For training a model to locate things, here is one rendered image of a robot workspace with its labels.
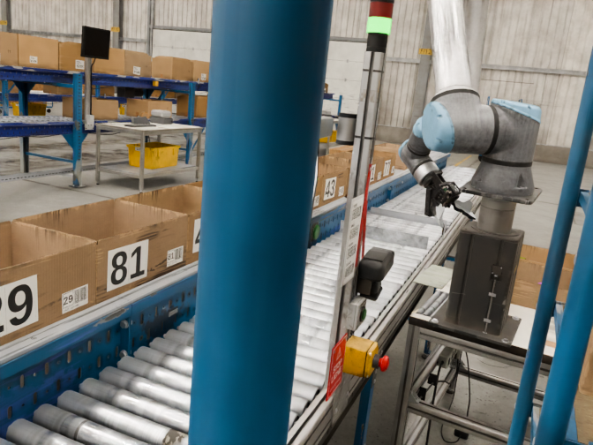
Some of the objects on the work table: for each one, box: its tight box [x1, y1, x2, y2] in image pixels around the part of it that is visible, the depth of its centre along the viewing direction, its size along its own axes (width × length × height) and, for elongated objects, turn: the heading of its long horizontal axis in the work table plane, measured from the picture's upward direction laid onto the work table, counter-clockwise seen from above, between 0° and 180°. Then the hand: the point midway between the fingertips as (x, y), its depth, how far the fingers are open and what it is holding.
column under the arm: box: [428, 221, 525, 348], centre depth 183 cm, size 26×26×33 cm
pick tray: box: [520, 244, 575, 272], centre depth 246 cm, size 28×38×10 cm
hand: (459, 225), depth 192 cm, fingers open, 14 cm apart
